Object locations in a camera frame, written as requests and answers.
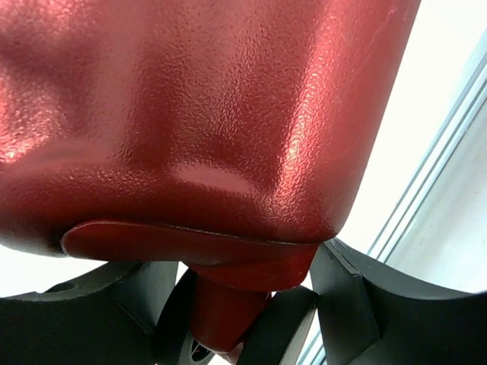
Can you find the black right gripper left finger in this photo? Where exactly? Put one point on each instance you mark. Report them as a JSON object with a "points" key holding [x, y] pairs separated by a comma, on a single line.
{"points": [[106, 316]]}

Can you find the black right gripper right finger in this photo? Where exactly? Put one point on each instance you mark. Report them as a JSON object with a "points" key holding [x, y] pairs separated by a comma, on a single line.
{"points": [[371, 313]]}

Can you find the red hard-shell suitcase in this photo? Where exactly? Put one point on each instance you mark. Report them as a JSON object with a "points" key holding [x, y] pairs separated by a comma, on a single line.
{"points": [[228, 135]]}

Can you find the aluminium table frame rail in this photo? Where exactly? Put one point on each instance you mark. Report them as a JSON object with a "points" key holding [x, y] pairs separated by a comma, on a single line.
{"points": [[467, 105]]}

